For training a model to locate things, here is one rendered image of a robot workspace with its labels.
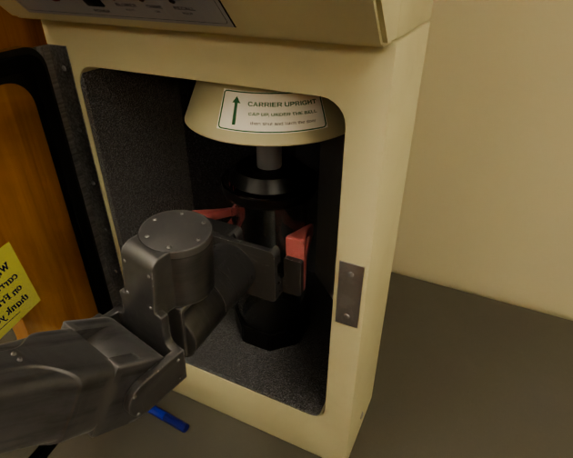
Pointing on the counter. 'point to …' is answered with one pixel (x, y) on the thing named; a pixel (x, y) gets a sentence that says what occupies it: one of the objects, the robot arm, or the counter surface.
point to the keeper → (348, 293)
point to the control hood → (275, 20)
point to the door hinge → (84, 163)
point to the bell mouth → (261, 115)
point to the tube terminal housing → (159, 59)
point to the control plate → (139, 10)
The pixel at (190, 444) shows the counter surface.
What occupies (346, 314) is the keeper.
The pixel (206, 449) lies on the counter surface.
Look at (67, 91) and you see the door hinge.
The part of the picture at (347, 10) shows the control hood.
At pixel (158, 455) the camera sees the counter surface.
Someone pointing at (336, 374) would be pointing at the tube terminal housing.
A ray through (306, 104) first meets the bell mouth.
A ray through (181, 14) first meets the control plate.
